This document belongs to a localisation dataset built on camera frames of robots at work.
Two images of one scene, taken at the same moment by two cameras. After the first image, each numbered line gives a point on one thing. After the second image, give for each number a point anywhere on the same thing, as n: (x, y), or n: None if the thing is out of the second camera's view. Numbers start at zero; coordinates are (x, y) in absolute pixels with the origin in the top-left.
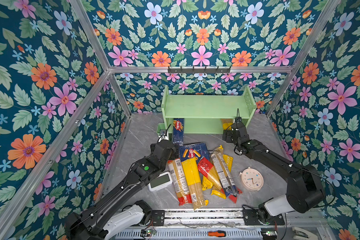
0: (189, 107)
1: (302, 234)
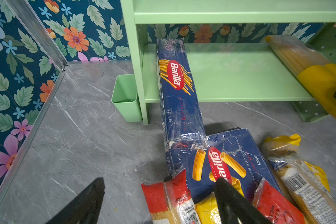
0: (236, 73)
1: None
